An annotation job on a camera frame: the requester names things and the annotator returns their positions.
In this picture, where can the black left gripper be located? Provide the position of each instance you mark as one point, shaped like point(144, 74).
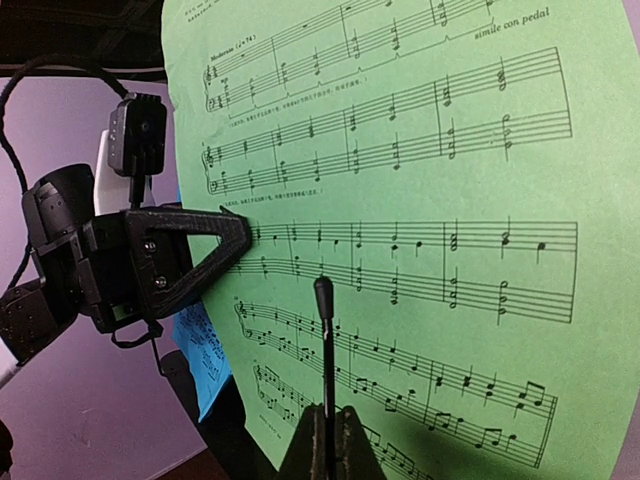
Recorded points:
point(137, 262)

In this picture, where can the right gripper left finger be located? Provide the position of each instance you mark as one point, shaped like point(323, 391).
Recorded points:
point(307, 454)

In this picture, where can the green sheet music page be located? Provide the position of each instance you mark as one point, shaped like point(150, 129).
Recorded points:
point(467, 175)

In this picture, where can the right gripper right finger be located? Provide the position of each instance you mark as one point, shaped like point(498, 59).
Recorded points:
point(354, 455)

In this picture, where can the blue sheet music page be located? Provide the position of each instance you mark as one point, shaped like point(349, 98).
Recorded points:
point(197, 339)

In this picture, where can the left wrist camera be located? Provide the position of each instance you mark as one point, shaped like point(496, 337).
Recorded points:
point(131, 153)

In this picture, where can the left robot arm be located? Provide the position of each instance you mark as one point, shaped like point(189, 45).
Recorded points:
point(34, 314)

